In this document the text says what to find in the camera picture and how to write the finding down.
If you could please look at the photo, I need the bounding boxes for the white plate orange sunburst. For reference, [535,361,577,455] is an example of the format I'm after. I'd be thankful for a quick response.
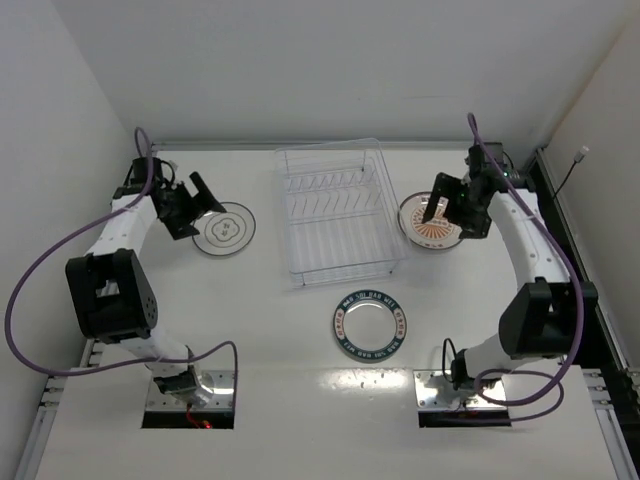
[397,192,462,251]

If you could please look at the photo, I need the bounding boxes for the white plate black rings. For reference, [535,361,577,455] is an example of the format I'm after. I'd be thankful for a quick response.
[191,201,257,259]

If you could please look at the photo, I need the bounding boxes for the dark green rimmed plate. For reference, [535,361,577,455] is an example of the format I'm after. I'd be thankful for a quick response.
[331,289,408,363]

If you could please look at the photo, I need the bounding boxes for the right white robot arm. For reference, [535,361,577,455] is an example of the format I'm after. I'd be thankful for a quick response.
[422,142,598,405]

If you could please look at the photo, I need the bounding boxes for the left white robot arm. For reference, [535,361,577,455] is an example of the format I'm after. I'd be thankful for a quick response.
[65,157,225,407]

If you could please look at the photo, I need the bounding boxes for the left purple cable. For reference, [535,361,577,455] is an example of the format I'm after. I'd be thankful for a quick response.
[4,126,240,406]

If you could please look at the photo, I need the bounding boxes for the black wall cable white plug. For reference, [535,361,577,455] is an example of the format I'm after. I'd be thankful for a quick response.
[552,145,590,200]

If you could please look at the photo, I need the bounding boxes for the clear wire dish rack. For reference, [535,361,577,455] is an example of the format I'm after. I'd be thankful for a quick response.
[275,138,409,287]

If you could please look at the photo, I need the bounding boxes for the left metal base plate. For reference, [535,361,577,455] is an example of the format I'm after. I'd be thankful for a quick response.
[145,369,235,413]

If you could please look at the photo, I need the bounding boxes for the metal base plate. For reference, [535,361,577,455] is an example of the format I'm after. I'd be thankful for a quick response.
[413,370,507,413]
[145,369,235,413]

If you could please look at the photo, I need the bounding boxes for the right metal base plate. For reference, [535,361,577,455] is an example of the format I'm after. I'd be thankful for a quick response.
[413,370,507,413]

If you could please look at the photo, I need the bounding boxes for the right aluminium frame rail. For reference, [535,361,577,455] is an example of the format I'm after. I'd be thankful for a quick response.
[528,148,639,479]

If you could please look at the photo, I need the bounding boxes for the aluminium frame rail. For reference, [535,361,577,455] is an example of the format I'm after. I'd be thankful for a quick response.
[528,148,639,479]
[12,142,159,480]

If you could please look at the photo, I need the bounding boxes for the left aluminium frame rail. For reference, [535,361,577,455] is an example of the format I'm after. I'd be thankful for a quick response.
[12,142,159,480]

